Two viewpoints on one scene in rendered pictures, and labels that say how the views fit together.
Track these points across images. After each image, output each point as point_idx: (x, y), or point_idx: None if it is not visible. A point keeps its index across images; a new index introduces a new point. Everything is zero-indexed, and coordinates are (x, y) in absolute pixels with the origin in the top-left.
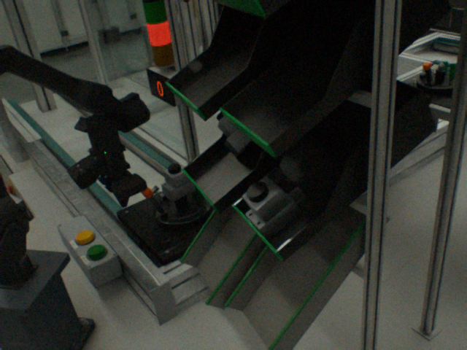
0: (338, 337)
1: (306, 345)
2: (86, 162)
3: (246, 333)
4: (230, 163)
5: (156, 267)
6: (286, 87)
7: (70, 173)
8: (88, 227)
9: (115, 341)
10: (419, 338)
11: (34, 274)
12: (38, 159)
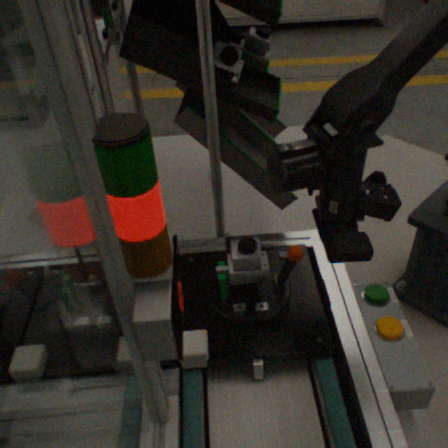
0: (204, 198)
1: (228, 202)
2: (373, 191)
3: (260, 226)
4: (240, 92)
5: (314, 247)
6: None
7: (397, 197)
8: (382, 350)
9: (371, 268)
10: (162, 178)
11: (445, 206)
12: None
